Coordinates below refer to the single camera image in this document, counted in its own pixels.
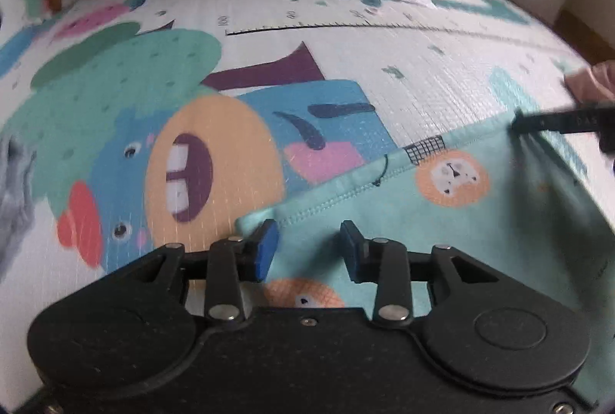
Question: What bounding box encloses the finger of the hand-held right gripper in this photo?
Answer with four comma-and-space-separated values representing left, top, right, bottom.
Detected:
512, 104, 607, 137

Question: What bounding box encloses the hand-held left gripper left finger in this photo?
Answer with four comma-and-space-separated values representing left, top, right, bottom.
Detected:
113, 219, 282, 331

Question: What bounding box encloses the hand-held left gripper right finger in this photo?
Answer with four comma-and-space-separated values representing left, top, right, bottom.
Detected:
339, 219, 500, 329

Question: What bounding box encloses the teal animal print garment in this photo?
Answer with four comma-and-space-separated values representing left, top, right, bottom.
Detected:
235, 111, 615, 319

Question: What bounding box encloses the pink cloth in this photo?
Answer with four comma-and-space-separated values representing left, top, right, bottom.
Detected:
563, 62, 615, 103

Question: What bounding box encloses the cartoon printed play mat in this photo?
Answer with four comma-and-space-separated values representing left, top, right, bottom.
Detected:
0, 0, 615, 347

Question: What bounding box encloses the grey cloth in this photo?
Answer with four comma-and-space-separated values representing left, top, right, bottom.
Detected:
0, 134, 38, 273

